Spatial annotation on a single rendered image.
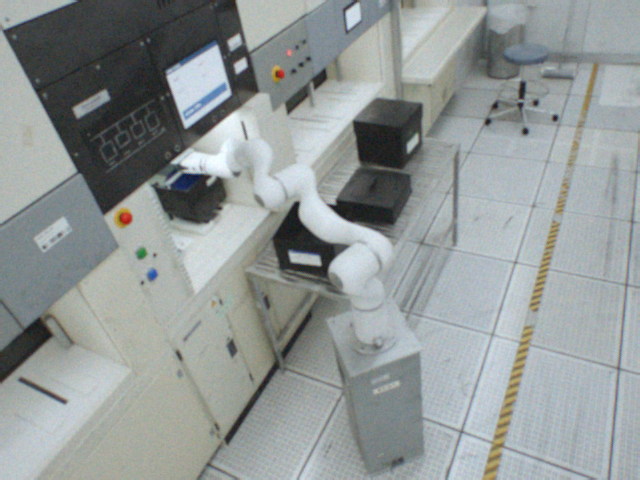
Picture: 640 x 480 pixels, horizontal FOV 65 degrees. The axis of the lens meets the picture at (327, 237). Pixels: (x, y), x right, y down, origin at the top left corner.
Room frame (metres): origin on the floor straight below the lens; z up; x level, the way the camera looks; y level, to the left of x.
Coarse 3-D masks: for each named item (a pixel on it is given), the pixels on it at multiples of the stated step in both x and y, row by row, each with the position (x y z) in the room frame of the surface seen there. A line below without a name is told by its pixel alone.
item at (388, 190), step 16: (352, 176) 2.12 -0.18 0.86; (368, 176) 2.09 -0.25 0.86; (384, 176) 2.06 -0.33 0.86; (400, 176) 2.04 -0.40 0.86; (352, 192) 1.98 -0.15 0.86; (368, 192) 1.95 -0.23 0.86; (384, 192) 1.93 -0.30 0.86; (400, 192) 1.91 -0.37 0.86; (352, 208) 1.90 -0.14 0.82; (368, 208) 1.86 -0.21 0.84; (384, 208) 1.82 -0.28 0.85; (400, 208) 1.89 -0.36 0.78; (384, 224) 1.82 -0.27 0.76
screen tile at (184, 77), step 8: (184, 72) 1.73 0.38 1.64; (176, 80) 1.69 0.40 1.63; (184, 80) 1.72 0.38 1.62; (192, 80) 1.75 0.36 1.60; (176, 88) 1.68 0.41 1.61; (192, 88) 1.74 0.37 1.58; (200, 88) 1.77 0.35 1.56; (184, 96) 1.70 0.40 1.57; (192, 96) 1.73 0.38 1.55; (184, 104) 1.69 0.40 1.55
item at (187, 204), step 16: (176, 160) 1.93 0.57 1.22; (176, 176) 1.94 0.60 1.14; (208, 176) 1.96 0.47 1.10; (160, 192) 1.93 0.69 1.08; (176, 192) 1.87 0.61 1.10; (192, 192) 1.86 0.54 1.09; (208, 192) 1.93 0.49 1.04; (224, 192) 2.01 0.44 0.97; (176, 208) 1.90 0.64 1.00; (192, 208) 1.84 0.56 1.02; (208, 208) 1.90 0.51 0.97
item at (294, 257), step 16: (336, 208) 1.80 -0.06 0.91; (288, 224) 1.79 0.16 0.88; (288, 240) 1.76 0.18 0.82; (304, 240) 1.80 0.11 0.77; (320, 240) 1.78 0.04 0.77; (288, 256) 1.62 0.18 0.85; (304, 256) 1.58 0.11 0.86; (320, 256) 1.55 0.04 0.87; (336, 256) 1.54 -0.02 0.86; (320, 272) 1.56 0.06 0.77
